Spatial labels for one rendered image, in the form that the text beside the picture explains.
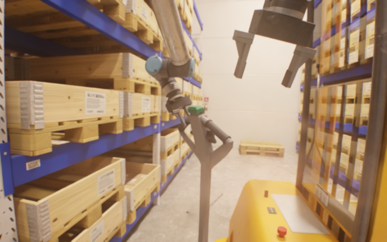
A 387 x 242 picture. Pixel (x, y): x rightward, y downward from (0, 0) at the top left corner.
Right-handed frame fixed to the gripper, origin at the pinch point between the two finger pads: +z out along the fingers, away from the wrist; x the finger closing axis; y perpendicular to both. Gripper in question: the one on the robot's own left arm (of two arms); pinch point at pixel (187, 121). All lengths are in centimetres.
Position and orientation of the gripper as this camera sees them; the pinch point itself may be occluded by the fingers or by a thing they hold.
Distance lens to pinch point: 100.4
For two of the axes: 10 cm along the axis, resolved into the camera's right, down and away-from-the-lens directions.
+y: 3.7, -3.9, -8.5
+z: 4.4, 8.7, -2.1
